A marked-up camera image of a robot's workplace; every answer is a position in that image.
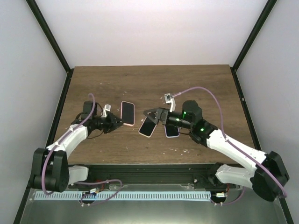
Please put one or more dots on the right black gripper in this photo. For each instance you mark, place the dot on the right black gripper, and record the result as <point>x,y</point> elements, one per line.
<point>160,112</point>

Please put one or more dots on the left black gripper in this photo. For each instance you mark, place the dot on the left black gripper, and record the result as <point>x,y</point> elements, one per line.
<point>113,125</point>

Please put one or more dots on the beige phone case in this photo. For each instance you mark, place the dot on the beige phone case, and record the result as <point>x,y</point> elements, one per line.
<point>147,128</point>

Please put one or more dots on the black phone silver edge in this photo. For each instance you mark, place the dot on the black phone silver edge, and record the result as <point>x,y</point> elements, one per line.
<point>147,128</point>

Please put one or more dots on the pink phone case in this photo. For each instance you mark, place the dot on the pink phone case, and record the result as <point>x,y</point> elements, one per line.
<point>127,113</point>

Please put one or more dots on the purple phone case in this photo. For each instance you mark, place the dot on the purple phone case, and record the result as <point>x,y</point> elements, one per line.
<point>172,131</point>

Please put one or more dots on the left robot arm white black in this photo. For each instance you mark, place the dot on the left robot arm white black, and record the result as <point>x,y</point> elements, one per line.
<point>50,170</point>

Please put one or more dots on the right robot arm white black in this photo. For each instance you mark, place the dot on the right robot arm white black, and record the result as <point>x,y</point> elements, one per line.
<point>265,173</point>

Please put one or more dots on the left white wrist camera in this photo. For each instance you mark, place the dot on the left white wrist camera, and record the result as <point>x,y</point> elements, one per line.
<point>106,110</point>

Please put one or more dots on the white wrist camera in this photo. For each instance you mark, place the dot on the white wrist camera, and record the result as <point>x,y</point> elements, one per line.
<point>106,110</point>
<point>169,100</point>

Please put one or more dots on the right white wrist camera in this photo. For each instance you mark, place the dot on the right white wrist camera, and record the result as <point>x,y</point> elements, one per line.
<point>169,100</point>

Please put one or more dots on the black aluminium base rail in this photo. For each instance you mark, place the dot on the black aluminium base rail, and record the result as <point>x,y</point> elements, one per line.
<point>198,175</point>

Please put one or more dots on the light blue slotted cable duct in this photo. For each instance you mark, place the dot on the light blue slotted cable duct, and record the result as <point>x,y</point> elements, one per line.
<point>132,196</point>

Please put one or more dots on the left black frame post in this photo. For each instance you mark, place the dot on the left black frame post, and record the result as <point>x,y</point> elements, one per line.
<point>48,33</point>

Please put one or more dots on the black frame post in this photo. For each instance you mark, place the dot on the black frame post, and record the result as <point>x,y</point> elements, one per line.
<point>254,33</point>
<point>48,33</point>

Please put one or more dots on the right black frame post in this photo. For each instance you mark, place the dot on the right black frame post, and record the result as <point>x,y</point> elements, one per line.
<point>254,33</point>

